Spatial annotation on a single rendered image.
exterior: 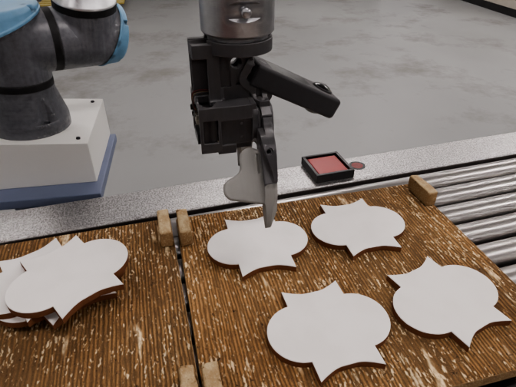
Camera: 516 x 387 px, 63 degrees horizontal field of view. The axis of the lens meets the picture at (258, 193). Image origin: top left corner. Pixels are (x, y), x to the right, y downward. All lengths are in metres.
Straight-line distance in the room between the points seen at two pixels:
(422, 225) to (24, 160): 0.73
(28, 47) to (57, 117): 0.14
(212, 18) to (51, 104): 0.55
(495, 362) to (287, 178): 0.45
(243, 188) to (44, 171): 0.55
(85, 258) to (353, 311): 0.33
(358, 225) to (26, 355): 0.45
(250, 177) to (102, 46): 0.53
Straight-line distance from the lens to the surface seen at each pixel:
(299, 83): 0.48
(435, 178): 0.86
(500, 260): 0.72
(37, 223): 0.77
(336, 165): 0.82
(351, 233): 0.63
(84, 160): 0.91
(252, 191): 0.47
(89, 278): 0.55
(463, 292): 0.59
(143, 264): 0.60
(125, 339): 0.52
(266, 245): 0.59
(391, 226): 0.66
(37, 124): 0.92
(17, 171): 0.95
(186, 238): 0.61
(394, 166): 0.87
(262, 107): 0.46
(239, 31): 0.43
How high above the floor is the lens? 1.34
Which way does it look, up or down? 34 degrees down
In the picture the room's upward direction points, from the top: straight up
